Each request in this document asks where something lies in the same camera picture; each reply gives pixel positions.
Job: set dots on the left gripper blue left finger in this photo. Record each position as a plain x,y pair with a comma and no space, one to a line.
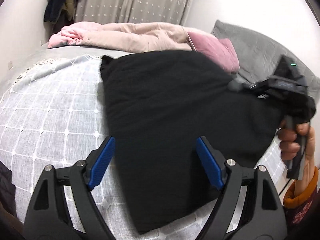
98,162

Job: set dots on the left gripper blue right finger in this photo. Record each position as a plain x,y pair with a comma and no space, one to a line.
212,161

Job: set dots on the large black coat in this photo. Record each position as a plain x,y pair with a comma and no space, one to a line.
157,104

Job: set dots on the right forearm orange sleeve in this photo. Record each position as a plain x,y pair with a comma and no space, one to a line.
302,211

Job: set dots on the person's right hand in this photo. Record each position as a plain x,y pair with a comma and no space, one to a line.
289,149

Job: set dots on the grey quilted headboard cushion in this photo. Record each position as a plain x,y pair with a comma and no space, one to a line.
258,55

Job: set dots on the white checked bed throw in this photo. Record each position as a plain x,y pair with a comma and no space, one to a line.
53,114

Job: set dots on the pink velvet pillow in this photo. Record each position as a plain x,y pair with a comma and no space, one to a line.
220,51

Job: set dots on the dark grey quilted jacket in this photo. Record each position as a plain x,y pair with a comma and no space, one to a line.
8,190

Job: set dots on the beige pink duvet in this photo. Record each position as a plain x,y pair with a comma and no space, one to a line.
128,37

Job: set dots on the grey dotted curtain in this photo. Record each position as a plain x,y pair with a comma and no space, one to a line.
133,11

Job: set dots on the dark clothes hanging on wall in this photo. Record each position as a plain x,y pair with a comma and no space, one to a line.
60,13

